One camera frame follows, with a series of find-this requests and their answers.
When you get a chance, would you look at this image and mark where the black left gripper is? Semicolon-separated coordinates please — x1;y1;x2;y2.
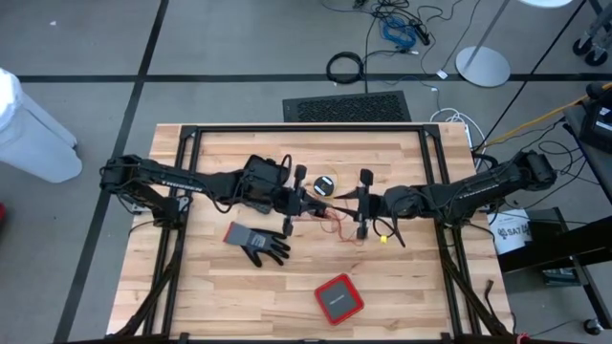
262;163;337;238

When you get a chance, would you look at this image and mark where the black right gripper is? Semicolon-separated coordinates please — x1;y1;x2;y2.
328;167;423;241

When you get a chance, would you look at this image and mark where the red wire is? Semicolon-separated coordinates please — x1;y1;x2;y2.
308;203;367;247

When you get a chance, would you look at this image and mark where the grey black work glove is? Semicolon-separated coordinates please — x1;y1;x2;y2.
223;221;292;268

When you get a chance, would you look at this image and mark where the black screwdriver bit case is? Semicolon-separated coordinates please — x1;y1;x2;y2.
241;153;292;192

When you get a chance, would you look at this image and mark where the red box with grey lid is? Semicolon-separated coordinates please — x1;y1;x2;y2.
314;272;365;327

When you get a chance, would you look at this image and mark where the grey floor stand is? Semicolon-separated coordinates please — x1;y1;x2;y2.
453;0;513;89

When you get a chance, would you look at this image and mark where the black desk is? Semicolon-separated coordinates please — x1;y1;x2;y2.
496;207;612;331

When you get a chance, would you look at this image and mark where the black side table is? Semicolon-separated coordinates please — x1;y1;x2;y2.
562;80;612;204

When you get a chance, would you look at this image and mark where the wheeled cart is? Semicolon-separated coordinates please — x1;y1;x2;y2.
572;0;612;67

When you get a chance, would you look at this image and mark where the white trash bin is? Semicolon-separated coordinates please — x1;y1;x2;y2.
0;66;84;184

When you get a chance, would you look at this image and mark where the black yellow-wire spool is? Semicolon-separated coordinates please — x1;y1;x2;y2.
313;175;337;197

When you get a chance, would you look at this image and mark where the black table frame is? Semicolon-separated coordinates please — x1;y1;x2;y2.
107;122;515;344

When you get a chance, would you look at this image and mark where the white floor cable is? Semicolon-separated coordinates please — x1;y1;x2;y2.
428;107;488;150

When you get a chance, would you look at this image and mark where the coiled black floor cable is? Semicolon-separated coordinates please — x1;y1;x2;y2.
325;51;366;86

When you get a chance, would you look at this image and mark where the black strap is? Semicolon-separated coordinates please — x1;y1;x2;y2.
483;279;496;314

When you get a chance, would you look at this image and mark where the blue floor cable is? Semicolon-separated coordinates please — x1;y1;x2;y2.
380;15;418;50

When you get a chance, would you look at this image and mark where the yellow floor cable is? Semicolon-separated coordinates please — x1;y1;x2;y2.
483;81;612;148

